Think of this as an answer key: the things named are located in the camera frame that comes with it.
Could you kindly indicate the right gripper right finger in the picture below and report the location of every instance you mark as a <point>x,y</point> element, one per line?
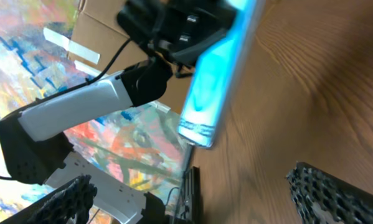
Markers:
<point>320,197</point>

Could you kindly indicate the Galaxy S25 smartphone cyan screen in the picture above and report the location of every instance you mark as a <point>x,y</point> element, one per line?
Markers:
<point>217,71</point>

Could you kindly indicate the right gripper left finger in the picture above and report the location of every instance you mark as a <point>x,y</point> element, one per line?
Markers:
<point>73,200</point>

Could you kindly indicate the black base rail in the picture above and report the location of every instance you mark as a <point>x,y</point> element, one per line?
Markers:
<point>189,205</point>

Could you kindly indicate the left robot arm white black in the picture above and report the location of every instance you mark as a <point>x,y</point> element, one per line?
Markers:
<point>33,141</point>

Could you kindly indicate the brown cardboard box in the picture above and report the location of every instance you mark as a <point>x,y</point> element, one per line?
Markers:
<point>96,28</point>

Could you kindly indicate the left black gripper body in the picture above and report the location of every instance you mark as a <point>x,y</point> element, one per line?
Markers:
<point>181,30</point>

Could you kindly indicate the colourful painted floor mat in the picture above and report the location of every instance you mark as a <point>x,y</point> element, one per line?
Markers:
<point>139,147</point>

